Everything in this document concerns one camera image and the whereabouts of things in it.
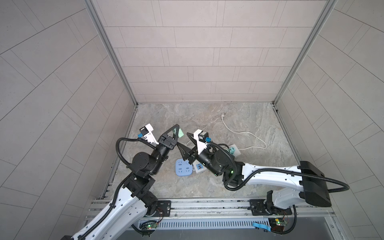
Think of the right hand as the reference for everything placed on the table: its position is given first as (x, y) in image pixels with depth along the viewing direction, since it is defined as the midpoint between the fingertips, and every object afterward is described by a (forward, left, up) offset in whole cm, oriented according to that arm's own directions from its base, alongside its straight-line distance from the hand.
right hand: (181, 139), depth 61 cm
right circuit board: (-28, -41, -33) cm, 60 cm away
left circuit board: (-25, +17, -27) cm, 41 cm away
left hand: (+4, 0, +4) cm, 5 cm away
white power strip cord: (+36, -25, -30) cm, 53 cm away
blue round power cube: (-1, +3, -27) cm, 28 cm away
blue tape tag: (-28, -33, -31) cm, 53 cm away
